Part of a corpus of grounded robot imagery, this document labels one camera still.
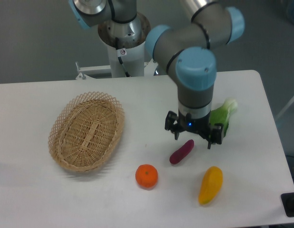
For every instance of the black device at edge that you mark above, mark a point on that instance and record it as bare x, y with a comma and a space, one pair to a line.
288, 203

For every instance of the yellow mango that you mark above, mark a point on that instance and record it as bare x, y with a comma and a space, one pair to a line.
211, 185

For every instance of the woven wicker basket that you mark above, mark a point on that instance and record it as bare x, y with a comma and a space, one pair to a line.
86, 132

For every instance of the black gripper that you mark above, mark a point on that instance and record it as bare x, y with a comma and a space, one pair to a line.
177, 124

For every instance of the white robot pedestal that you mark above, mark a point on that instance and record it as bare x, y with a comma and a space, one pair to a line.
125, 44

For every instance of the orange tangerine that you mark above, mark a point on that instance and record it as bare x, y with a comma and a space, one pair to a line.
146, 176

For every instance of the green bok choy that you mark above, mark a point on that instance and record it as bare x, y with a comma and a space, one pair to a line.
221, 115

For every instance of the white metal base frame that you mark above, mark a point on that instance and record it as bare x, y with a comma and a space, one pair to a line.
150, 68

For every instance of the purple sweet potato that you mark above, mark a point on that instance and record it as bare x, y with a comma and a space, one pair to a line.
182, 152

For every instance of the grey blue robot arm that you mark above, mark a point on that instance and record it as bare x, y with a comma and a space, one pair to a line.
185, 54

